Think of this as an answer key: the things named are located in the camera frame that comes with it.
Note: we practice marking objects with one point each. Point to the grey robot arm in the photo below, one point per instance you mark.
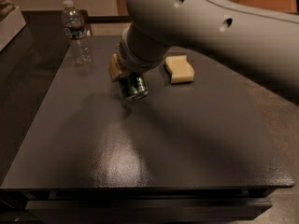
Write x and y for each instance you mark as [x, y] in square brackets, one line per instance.
[260, 44]

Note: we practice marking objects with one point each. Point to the clear plastic water bottle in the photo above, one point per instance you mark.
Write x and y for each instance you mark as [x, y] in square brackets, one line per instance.
[76, 33]

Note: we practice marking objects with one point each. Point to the yellow sponge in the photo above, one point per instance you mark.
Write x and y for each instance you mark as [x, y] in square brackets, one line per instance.
[179, 69]

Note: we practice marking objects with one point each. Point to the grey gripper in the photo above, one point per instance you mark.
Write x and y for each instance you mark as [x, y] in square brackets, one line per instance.
[130, 60]

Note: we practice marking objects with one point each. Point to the green soda can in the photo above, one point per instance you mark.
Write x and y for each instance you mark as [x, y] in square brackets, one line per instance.
[133, 87]

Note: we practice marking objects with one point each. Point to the dark side table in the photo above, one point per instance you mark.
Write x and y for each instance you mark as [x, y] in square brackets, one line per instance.
[28, 65]

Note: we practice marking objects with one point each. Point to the white box at left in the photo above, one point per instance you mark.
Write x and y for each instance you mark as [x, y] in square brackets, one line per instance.
[11, 23]

